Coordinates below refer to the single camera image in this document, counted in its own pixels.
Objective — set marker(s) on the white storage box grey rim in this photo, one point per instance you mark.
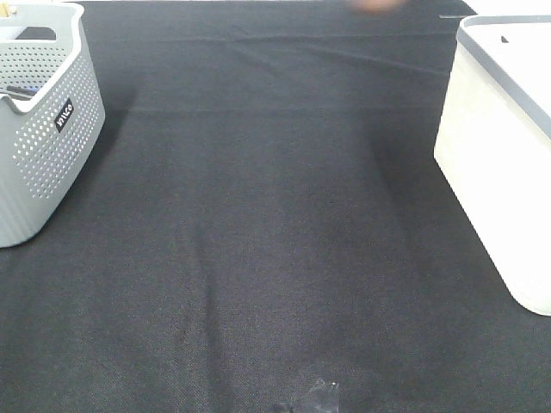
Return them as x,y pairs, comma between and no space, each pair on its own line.
493,145

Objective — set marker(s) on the black table cloth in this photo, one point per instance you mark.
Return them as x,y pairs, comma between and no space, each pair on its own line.
262,210

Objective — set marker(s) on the grey perforated laundry basket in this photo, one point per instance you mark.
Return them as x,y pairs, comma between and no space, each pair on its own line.
51,114

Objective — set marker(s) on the brown towel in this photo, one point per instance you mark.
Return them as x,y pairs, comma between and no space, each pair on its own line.
377,6

